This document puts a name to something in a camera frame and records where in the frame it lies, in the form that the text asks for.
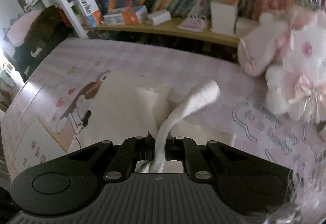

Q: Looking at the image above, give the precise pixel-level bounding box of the pink hair clip card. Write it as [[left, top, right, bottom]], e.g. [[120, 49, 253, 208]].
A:
[[177, 16, 208, 31]]

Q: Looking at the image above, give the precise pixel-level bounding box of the translucent glittery fabric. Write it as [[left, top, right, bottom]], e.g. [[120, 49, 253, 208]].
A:
[[265, 168, 326, 224]]

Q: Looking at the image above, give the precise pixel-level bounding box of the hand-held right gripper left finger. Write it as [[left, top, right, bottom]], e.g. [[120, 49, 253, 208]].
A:
[[62, 135, 156, 181]]

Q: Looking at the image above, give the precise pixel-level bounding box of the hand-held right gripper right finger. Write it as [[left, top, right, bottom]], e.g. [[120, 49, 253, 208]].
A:
[[165, 136, 258, 181]]

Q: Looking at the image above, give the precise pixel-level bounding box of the white wooden bookshelf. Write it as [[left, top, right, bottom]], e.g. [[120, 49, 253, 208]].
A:
[[36, 0, 255, 48]]

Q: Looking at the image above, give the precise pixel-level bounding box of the pink cushion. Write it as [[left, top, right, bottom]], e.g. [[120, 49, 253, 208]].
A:
[[8, 11, 42, 46]]

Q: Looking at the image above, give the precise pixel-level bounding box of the white pen holder box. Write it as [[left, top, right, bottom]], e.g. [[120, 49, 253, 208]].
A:
[[210, 0, 240, 36]]

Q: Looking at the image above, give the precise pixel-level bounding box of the long white orange box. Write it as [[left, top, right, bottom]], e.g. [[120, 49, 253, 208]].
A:
[[103, 5, 148, 26]]

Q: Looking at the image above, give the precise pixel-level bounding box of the cream T-shirt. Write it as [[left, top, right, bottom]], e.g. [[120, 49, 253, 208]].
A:
[[68, 71, 237, 173]]

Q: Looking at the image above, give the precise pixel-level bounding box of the small white pouch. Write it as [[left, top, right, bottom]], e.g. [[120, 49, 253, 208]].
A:
[[148, 10, 172, 26]]

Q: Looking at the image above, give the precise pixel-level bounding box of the small white box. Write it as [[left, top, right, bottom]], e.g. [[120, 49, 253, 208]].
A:
[[236, 17, 258, 37]]

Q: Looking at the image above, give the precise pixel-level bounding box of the tall white orange box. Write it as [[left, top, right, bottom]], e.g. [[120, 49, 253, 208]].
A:
[[75, 0, 104, 29]]

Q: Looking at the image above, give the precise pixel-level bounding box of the white pink plush bunny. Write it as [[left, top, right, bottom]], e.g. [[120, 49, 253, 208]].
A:
[[238, 6, 326, 124]]

